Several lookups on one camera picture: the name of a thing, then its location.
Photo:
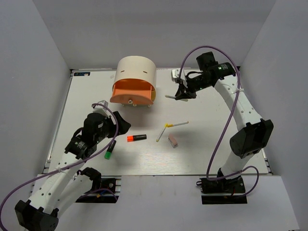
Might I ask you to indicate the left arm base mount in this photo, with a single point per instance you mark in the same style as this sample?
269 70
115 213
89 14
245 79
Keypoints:
105 191

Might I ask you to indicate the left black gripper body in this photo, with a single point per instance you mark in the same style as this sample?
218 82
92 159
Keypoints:
109 130

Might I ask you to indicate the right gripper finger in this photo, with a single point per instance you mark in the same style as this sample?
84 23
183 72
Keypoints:
181 93
186 95

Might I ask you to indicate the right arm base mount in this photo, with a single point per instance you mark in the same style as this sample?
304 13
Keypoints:
222 192

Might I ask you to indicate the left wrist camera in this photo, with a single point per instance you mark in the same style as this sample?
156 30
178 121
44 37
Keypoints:
100 108

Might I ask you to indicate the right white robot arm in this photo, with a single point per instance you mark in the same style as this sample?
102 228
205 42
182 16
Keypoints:
253 132

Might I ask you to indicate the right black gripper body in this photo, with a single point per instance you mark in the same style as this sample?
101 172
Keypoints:
197 83

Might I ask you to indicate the pink eraser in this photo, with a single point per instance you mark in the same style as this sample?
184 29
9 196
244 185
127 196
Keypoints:
172 140

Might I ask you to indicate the cream round drawer organizer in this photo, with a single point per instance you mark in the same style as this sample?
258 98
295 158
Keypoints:
136 67

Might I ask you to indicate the green highlighter marker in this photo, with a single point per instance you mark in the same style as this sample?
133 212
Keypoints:
110 150

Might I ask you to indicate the orange drawer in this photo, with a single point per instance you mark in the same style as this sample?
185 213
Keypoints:
133 91

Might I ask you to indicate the left blue label sticker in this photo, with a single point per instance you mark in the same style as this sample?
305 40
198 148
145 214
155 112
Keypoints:
81 74

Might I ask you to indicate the orange highlighter marker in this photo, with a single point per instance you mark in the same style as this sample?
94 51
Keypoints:
136 138

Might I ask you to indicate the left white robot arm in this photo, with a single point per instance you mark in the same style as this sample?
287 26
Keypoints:
42 210

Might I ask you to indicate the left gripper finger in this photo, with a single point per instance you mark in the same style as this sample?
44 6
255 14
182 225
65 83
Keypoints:
122 131
120 121

